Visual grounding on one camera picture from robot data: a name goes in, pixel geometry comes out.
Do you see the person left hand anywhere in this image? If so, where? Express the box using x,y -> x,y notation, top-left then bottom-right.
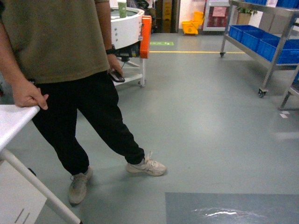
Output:
107,54 -> 123,76

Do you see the person right hand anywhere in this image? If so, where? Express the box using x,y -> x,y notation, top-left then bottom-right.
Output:
10,78 -> 49,110

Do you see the black phone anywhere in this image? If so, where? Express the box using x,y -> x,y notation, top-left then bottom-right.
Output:
108,70 -> 125,83

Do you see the steel shelf cart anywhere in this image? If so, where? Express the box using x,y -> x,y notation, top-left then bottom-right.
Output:
220,0 -> 299,111

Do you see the white round conveyor machine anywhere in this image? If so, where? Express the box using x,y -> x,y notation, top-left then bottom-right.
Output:
110,6 -> 146,87

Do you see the orange motor cover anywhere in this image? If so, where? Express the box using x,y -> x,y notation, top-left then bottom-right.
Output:
140,15 -> 152,59

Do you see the person in olive shirt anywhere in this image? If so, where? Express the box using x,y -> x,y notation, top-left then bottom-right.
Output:
0,0 -> 166,205

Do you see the green paper cup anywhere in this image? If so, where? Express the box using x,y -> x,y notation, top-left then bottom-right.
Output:
117,0 -> 127,18

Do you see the yellow wet floor sign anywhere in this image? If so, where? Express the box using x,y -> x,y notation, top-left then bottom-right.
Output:
162,0 -> 172,33

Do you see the yellow mop bucket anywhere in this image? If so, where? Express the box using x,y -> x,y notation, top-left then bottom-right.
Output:
182,11 -> 205,36

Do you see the white table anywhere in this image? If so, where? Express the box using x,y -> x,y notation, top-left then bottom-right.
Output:
0,105 -> 82,224

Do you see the blue bin on cart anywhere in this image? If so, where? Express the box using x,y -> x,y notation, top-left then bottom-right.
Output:
241,31 -> 280,52
228,25 -> 262,42
256,39 -> 299,65

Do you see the potted plant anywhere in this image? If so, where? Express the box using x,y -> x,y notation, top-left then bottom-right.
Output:
236,7 -> 257,25

